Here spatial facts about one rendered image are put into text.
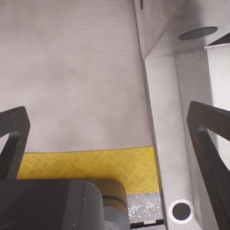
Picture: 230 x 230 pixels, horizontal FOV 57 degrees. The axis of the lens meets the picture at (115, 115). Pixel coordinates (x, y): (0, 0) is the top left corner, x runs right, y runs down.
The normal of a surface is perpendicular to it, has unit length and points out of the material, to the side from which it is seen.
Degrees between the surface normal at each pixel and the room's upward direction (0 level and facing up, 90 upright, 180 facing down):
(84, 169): 0
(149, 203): 0
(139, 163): 0
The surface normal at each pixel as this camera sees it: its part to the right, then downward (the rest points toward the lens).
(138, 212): 0.00, 0.07
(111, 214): 0.11, -0.62
